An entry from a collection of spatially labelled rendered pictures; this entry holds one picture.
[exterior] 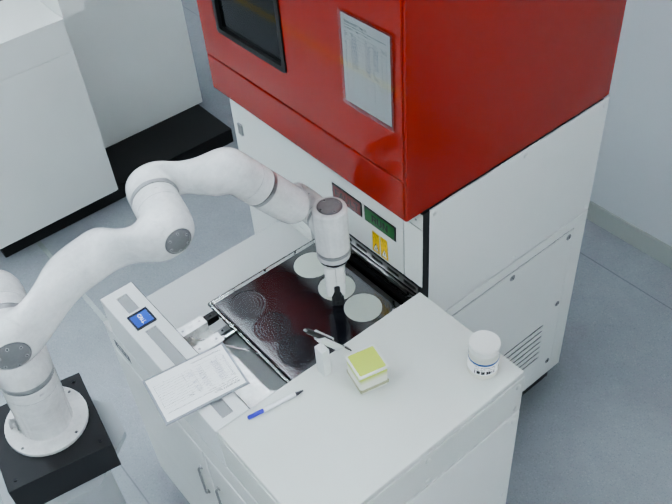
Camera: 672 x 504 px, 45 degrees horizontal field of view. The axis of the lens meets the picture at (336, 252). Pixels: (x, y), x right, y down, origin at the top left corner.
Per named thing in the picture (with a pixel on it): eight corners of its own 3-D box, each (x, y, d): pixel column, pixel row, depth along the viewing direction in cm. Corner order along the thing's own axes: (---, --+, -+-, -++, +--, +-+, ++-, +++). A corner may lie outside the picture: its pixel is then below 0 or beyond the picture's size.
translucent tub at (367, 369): (374, 361, 192) (373, 343, 188) (389, 384, 187) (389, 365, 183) (346, 374, 190) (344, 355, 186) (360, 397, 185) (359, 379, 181)
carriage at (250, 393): (202, 327, 219) (200, 320, 217) (284, 411, 198) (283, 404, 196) (177, 343, 216) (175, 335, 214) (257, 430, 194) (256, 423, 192)
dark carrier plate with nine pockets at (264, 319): (315, 243, 233) (315, 242, 233) (397, 309, 213) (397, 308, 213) (215, 305, 219) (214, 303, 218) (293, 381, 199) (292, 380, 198)
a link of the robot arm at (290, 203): (223, 175, 185) (305, 222, 207) (255, 213, 174) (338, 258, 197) (248, 144, 183) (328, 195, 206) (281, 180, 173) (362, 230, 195)
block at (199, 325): (202, 321, 217) (200, 314, 214) (209, 329, 215) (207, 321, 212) (176, 337, 213) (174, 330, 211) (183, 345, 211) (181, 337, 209)
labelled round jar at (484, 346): (481, 351, 192) (484, 324, 186) (504, 368, 188) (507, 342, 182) (460, 367, 189) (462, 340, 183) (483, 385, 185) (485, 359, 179)
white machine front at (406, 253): (251, 185, 266) (233, 78, 239) (427, 324, 219) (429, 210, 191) (244, 189, 265) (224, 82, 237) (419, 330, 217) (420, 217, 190)
